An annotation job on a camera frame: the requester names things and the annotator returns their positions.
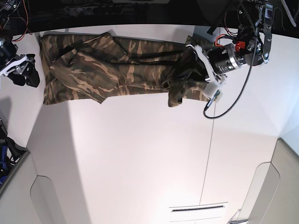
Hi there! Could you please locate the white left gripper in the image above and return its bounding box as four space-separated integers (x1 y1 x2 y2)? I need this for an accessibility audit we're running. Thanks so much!
186 44 227 88

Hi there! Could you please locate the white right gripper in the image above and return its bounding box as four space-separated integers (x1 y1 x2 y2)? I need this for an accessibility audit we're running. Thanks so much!
0 54 40 88

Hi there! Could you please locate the camouflage T-shirt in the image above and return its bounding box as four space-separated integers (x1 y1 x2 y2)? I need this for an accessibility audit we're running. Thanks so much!
40 32 207 107

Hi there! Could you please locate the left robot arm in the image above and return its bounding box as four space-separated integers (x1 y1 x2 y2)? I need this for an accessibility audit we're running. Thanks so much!
188 0 273 88

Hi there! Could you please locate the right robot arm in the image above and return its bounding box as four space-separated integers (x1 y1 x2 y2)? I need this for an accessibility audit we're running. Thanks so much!
0 0 40 88

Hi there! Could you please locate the grey bin with blue items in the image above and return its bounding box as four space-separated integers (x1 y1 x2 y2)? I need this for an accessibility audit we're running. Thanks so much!
0 118 30 196

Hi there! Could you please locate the black braided camera cable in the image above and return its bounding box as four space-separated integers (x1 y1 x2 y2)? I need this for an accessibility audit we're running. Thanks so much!
202 0 261 119

